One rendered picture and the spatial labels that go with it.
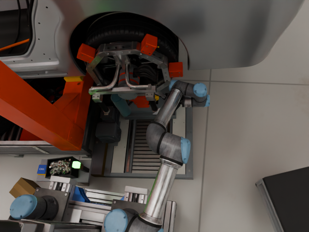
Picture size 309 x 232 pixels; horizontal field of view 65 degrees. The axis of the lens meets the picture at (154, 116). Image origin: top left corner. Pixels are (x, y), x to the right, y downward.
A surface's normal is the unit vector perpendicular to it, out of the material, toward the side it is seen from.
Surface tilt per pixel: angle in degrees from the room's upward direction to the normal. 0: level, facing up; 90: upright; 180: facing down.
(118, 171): 0
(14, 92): 90
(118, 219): 8
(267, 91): 0
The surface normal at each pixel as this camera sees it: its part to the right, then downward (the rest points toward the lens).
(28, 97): 0.98, -0.02
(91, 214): -0.17, -0.42
